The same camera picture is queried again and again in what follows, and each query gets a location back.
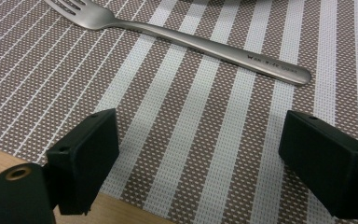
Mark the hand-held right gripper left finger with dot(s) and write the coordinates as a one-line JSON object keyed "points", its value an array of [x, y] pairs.
{"points": [[84, 165]]}

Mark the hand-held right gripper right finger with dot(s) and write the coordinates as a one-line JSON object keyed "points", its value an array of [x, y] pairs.
{"points": [[329, 168]]}

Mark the metal fork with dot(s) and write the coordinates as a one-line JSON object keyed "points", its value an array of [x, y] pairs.
{"points": [[199, 43]]}

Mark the striped woven placemat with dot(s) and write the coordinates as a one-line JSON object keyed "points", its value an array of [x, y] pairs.
{"points": [[199, 124]]}

